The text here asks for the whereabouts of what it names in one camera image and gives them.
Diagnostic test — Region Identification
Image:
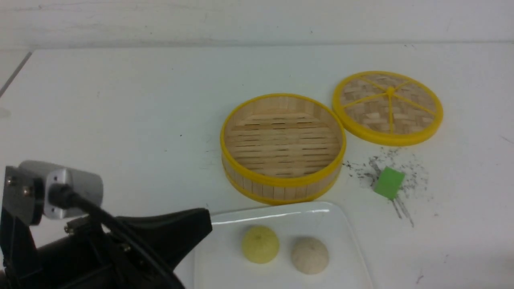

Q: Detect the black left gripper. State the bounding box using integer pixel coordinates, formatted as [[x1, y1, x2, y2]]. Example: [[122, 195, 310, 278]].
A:
[[1, 208, 212, 289]]

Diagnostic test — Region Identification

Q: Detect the yellow steamed bun on plate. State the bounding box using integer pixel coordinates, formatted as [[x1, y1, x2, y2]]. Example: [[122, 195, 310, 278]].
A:
[[241, 226, 280, 265]]

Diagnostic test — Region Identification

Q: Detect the beige steamed bun on plate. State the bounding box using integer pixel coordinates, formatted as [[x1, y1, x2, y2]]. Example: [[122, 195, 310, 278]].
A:
[[291, 237, 329, 275]]

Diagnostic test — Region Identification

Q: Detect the white square plate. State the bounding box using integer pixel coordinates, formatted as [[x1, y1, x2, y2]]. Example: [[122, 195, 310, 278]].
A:
[[193, 201, 374, 289]]

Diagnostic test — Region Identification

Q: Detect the bamboo steamer basket yellow rim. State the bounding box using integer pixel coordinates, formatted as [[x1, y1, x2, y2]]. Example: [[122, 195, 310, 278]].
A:
[[220, 93, 347, 206]]

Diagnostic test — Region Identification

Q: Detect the green cube block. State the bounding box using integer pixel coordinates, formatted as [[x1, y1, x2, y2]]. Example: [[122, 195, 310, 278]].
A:
[[374, 167, 405, 200]]

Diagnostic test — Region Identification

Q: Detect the bamboo steamer lid yellow rim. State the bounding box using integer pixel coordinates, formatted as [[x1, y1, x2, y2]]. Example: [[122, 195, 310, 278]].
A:
[[332, 71, 444, 147]]

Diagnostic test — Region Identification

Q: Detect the black camera cable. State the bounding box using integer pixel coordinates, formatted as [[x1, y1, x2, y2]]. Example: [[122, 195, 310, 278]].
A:
[[49, 184, 185, 289]]

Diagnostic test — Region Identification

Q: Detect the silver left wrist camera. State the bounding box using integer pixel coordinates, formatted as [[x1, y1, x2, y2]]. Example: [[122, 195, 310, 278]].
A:
[[2, 160, 104, 226]]

